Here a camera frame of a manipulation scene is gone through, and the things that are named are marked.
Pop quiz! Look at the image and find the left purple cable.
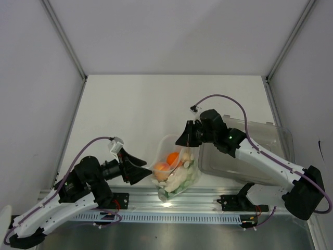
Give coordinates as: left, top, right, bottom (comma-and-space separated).
4, 136, 115, 245

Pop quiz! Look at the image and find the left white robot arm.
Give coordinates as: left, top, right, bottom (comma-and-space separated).
4, 149, 152, 249

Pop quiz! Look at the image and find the green lettuce leaf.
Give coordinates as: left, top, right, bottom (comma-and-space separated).
153, 160, 199, 200

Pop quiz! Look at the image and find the peach fruit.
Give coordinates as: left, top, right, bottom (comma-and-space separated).
153, 162, 171, 181

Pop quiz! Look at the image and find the aluminium mounting rail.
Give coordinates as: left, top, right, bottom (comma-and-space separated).
36, 186, 318, 215

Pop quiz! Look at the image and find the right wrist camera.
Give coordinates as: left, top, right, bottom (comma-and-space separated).
190, 105, 202, 116

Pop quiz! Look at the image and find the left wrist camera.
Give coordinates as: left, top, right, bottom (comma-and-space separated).
108, 137, 124, 161

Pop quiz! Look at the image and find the clear plastic food container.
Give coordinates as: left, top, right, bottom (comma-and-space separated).
198, 114, 295, 184

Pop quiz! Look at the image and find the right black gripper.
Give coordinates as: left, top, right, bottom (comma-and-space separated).
175, 121, 216, 148

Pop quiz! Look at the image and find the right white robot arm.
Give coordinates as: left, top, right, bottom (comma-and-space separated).
175, 109, 327, 220

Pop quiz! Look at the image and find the left aluminium frame post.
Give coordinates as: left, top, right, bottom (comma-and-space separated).
40, 0, 88, 81

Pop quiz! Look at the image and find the purple cable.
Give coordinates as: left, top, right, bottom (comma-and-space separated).
190, 94, 332, 214
4, 136, 115, 245

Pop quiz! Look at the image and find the clear zip top bag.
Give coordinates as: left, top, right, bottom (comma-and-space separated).
150, 135, 201, 203

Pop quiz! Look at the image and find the right aluminium frame post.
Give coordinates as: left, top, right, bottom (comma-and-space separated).
264, 0, 320, 81

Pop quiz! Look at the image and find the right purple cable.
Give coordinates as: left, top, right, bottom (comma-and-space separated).
190, 94, 332, 214

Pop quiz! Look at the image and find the aluminium frame post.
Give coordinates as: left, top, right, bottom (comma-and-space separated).
264, 0, 320, 81
40, 0, 88, 81

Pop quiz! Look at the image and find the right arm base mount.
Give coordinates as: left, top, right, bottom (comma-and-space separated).
216, 195, 269, 212

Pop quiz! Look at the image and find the orange fruit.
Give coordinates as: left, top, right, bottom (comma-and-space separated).
166, 152, 179, 166

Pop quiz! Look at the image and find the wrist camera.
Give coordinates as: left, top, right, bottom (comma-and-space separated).
108, 137, 124, 161
190, 105, 202, 116

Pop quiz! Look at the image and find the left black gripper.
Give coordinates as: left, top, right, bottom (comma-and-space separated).
88, 147, 152, 186

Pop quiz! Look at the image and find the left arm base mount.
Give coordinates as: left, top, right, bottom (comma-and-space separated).
101, 192, 130, 210

